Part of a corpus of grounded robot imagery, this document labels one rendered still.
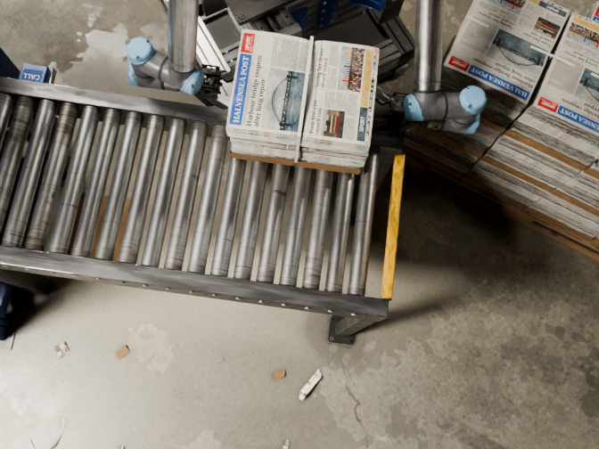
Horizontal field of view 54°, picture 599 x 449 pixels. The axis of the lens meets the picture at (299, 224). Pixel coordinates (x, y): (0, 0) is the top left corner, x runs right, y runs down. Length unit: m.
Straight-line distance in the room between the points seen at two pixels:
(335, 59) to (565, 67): 0.78
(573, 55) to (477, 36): 0.31
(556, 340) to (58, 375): 2.02
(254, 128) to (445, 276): 1.31
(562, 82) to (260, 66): 0.95
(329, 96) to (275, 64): 0.16
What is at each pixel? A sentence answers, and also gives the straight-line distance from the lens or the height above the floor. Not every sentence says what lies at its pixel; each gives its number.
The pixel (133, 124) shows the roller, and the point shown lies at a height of 0.80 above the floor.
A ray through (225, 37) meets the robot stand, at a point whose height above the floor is 0.21.
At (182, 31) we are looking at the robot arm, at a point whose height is 1.10.
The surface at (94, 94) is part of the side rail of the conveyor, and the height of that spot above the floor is 0.80.
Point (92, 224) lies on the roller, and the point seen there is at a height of 0.79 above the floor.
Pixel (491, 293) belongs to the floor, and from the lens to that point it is 2.60.
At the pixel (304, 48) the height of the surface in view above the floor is 1.03.
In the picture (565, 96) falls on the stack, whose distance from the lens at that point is 1.99.
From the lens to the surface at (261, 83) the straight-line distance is 1.56.
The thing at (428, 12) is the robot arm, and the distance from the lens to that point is 1.66.
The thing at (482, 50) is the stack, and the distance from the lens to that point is 1.97.
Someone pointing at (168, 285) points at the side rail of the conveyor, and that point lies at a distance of 1.65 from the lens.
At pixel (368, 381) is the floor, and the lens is 2.44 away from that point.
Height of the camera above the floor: 2.41
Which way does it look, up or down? 75 degrees down
